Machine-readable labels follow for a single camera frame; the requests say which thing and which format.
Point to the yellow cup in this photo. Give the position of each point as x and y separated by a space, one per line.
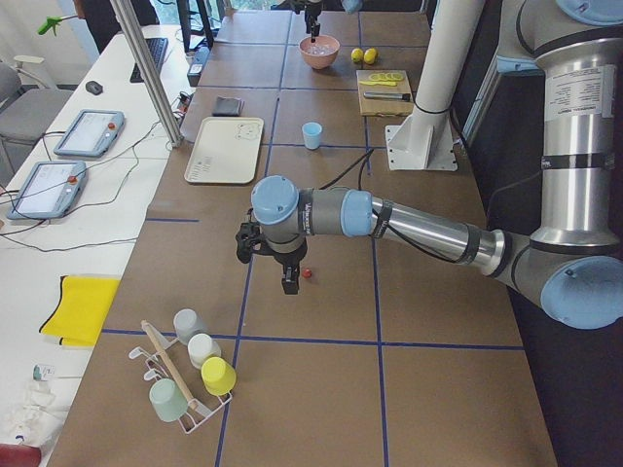
218 376

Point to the yellow lemon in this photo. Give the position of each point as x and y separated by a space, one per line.
370 56
356 55

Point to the black silver muddler stick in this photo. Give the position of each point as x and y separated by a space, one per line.
388 96

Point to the white pedestal column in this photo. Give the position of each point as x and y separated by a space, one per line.
424 140

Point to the mint green cup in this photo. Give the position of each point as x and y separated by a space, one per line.
167 400

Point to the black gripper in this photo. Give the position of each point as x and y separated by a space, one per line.
311 13
287 256

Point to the aluminium frame post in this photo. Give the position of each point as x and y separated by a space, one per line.
127 19

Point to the wooden rack handle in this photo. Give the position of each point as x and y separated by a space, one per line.
161 344

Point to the cream bear tray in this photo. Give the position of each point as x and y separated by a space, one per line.
226 151

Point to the teach pendant far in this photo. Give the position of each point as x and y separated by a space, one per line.
91 134

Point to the light blue plastic cup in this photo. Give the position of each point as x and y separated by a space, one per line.
312 134

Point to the grey cup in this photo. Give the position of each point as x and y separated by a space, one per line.
187 323

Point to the teach pendant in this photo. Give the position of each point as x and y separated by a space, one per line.
50 189
91 134

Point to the teach pendant near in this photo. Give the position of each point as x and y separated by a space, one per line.
50 189

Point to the white cup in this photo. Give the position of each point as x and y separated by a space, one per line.
200 347

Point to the yellow cloth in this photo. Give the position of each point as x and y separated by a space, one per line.
84 302

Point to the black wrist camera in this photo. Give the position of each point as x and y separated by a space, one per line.
250 240

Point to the white wire cup rack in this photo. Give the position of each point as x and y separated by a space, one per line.
191 420

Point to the pink bowl of ice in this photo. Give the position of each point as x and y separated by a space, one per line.
319 52

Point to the wooden cutting board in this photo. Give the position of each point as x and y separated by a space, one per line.
381 108

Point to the yellow plastic knife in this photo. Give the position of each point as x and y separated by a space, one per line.
387 84

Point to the grey folded cloth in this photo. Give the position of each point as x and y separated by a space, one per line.
227 107

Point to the black computer mouse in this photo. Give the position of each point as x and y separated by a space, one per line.
94 87

